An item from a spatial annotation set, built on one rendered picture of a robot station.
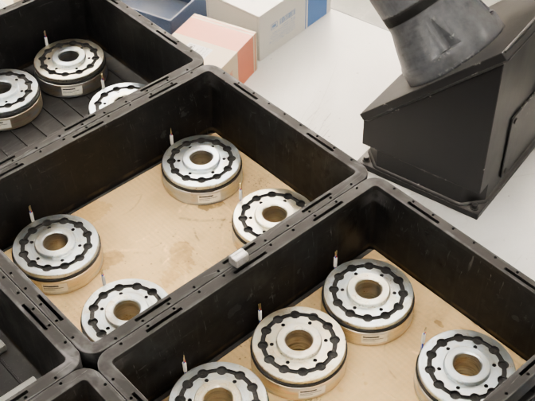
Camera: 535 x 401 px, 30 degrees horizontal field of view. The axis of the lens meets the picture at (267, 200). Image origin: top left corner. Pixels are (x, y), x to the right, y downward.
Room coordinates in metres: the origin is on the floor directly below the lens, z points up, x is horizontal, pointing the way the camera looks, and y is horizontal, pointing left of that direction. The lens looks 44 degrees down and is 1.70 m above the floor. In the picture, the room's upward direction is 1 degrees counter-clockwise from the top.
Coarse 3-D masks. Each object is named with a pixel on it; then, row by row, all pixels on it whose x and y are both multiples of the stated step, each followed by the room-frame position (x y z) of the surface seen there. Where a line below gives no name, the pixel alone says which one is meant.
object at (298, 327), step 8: (288, 328) 0.67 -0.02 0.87; (296, 328) 0.67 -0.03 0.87; (304, 328) 0.67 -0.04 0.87; (312, 328) 0.67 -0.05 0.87; (280, 336) 0.66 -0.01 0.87; (312, 336) 0.66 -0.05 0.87; (320, 336) 0.66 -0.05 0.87; (280, 344) 0.65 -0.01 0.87; (312, 344) 0.65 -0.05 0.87; (320, 344) 0.65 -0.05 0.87; (280, 352) 0.65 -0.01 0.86; (288, 352) 0.64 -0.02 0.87; (296, 352) 0.64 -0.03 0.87; (304, 352) 0.64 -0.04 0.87; (312, 352) 0.64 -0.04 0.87; (296, 360) 0.63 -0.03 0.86
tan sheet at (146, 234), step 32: (128, 192) 0.93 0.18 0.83; (160, 192) 0.93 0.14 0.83; (96, 224) 0.87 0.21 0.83; (128, 224) 0.87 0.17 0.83; (160, 224) 0.87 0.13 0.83; (192, 224) 0.87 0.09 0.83; (224, 224) 0.87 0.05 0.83; (128, 256) 0.82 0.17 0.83; (160, 256) 0.82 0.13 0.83; (192, 256) 0.82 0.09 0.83; (224, 256) 0.82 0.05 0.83; (96, 288) 0.77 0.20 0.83
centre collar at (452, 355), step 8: (448, 352) 0.64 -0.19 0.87; (456, 352) 0.64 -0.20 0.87; (464, 352) 0.64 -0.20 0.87; (472, 352) 0.64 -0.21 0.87; (480, 352) 0.64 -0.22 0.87; (448, 360) 0.63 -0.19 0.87; (480, 360) 0.63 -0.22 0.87; (488, 360) 0.63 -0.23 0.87; (448, 368) 0.62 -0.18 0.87; (488, 368) 0.62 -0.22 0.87; (448, 376) 0.61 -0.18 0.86; (456, 376) 0.61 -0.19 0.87; (464, 376) 0.61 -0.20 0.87; (472, 376) 0.61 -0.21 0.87; (480, 376) 0.61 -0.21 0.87; (488, 376) 0.61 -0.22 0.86; (464, 384) 0.60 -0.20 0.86; (472, 384) 0.60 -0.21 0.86
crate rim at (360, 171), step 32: (160, 96) 1.00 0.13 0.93; (256, 96) 1.00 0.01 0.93; (96, 128) 0.94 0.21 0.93; (288, 128) 0.94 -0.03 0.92; (32, 160) 0.88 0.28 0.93; (352, 160) 0.88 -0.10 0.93; (288, 224) 0.77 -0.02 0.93; (0, 256) 0.73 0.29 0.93; (32, 288) 0.68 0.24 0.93; (192, 288) 0.68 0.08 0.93; (64, 320) 0.64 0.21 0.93; (96, 352) 0.60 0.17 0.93
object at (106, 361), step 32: (352, 192) 0.82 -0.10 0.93; (384, 192) 0.82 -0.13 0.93; (320, 224) 0.77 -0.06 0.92; (448, 224) 0.76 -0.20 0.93; (256, 256) 0.72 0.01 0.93; (480, 256) 0.72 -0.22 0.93; (224, 288) 0.68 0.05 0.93; (160, 320) 0.64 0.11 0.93; (128, 352) 0.60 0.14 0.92; (128, 384) 0.56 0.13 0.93; (512, 384) 0.55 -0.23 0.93
